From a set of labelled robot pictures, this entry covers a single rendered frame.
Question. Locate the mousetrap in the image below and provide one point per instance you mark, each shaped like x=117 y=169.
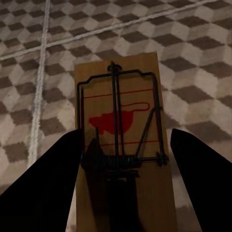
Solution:
x=124 y=181

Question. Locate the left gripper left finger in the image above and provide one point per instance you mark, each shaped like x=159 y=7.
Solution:
x=40 y=199

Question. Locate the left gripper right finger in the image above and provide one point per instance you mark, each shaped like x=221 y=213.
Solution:
x=208 y=178

